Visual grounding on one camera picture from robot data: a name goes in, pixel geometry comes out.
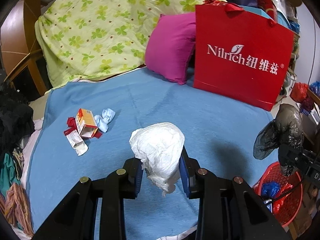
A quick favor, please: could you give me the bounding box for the wooden bedside cabinet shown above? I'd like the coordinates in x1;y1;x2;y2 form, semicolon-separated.
1;0;48;101

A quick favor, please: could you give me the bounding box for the multicolour scarf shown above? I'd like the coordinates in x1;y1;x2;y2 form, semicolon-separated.
4;183;34;237

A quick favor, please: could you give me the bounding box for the blue bed blanket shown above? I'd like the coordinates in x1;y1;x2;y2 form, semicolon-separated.
27;68;277;231

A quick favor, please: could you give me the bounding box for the green clover pattern quilt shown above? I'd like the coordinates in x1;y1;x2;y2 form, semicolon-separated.
35;0;227;88

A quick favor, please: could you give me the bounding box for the orange red medicine box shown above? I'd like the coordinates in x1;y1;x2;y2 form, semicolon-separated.
75;108;98;139

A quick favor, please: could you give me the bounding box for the red plastic mesh basket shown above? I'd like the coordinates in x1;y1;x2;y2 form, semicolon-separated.
253;162;303;227

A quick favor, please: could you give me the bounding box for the red ribbon bow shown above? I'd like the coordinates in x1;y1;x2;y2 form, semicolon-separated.
63;117;103;139

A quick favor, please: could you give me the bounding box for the magenta pillow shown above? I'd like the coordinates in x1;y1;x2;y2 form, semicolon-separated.
145;12;196;85

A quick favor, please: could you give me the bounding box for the light blue cloth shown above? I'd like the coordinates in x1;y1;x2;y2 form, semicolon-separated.
94;108;116;133

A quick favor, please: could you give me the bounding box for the white medicine box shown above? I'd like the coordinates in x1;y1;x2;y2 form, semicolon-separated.
66;130;88;156

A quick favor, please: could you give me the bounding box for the teal garment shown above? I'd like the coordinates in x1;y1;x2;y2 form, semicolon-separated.
1;153;22;197

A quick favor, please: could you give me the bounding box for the red Nilrich paper bag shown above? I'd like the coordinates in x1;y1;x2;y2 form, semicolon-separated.
194;0;294;111

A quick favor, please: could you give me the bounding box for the black clothes pile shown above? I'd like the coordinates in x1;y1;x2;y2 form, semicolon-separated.
1;81;35;156

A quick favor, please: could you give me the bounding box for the red plastic bag on floor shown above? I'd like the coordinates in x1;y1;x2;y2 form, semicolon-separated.
290;82;309;103

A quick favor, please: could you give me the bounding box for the black plastic bag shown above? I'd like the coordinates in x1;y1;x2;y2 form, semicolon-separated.
253;103;304;160

